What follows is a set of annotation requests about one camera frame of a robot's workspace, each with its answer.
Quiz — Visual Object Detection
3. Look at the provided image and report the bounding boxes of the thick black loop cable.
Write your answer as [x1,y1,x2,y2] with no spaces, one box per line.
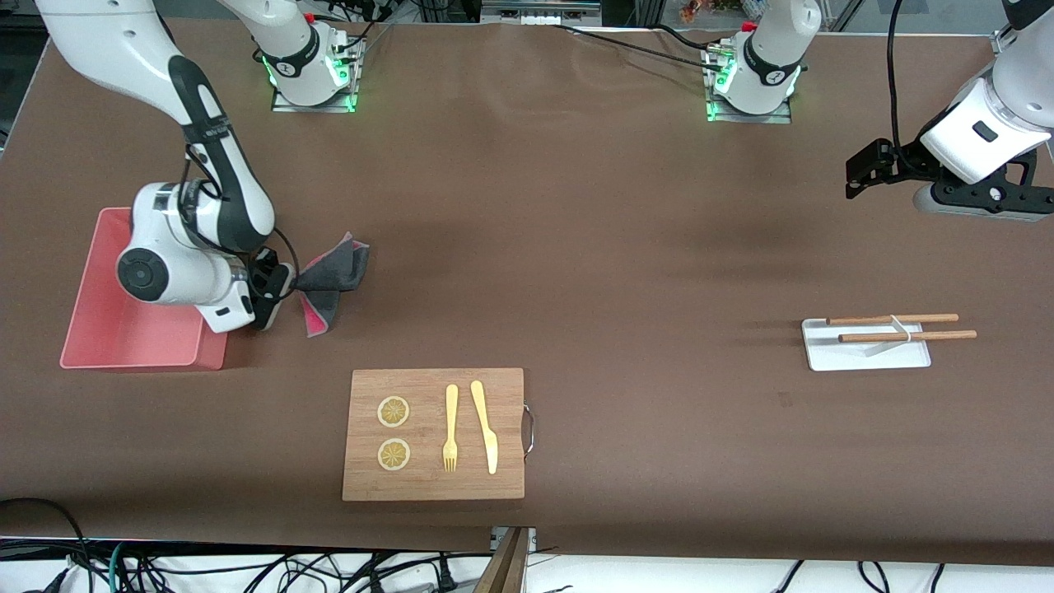
[0,497,90,593]

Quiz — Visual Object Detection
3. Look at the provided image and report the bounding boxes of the pink plastic bin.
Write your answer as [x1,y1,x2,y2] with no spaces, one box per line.
[59,206,233,372]

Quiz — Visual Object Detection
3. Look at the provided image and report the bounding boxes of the black table cable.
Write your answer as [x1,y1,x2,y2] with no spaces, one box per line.
[655,23,719,52]
[553,23,725,72]

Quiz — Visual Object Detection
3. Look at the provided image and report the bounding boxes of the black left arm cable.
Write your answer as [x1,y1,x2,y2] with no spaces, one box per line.
[885,0,925,166]

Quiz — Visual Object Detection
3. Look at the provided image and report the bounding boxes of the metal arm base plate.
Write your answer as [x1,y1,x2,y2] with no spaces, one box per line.
[707,45,793,124]
[272,37,361,114]

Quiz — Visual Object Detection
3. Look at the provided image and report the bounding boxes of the yellow plastic knife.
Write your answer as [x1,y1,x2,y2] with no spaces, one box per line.
[470,380,499,475]

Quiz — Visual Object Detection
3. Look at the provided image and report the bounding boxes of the grey power strip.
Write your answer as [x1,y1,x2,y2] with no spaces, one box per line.
[480,0,603,26]

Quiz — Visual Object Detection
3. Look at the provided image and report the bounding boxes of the white rectangular tray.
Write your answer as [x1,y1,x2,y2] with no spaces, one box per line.
[802,312,978,372]

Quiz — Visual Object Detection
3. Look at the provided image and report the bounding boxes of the brown wooden post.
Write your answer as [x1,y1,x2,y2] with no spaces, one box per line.
[473,527,530,593]

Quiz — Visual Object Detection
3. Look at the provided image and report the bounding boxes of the yellow plastic fork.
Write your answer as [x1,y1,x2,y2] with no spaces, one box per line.
[442,384,459,473]

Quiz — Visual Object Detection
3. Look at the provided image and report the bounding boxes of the brown table cover sheet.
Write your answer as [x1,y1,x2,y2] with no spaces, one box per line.
[0,15,1054,567]

